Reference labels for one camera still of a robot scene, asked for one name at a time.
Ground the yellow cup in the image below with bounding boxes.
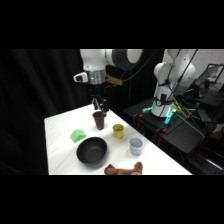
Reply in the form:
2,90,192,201
112,123,125,140

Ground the black laptop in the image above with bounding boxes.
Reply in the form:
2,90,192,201
194,63,224,90

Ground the black cable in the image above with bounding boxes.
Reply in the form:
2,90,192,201
165,49,199,103

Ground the green sponge block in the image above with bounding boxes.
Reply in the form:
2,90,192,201
69,128,88,144

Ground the black robot stand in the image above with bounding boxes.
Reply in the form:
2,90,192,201
122,97,207,155

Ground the brown plush toy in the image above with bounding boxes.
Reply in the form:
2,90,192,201
103,161,145,176

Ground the black bowl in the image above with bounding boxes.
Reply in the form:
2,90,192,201
75,136,109,165

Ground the dark red cup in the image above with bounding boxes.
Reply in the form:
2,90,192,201
92,110,106,131

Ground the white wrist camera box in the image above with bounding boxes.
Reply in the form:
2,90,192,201
72,71,90,84

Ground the black curtain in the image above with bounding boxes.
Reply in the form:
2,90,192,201
0,49,165,176

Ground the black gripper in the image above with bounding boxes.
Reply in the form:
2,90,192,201
88,83,110,118

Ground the light blue cup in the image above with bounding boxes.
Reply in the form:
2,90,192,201
128,137,144,157

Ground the yellow green cable bundle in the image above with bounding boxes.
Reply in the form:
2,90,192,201
172,101,193,120

